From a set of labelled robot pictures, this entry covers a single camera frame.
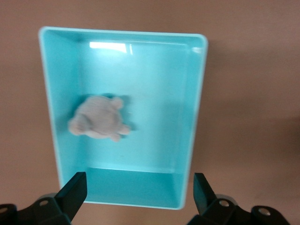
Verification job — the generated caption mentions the brown table cover mat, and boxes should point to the brown table cover mat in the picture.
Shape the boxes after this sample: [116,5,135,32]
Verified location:
[0,0,300,225]

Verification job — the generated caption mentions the grey plush toy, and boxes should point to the grey plush toy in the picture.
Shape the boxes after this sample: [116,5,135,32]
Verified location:
[67,95,132,143]

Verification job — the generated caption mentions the blue plastic box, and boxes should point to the blue plastic box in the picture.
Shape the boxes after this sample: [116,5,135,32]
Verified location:
[38,26,209,210]

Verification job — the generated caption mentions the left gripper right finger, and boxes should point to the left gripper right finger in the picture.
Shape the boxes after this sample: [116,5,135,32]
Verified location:
[187,172,291,225]

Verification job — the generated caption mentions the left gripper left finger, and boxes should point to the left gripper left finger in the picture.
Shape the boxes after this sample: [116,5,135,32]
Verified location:
[0,172,88,225]

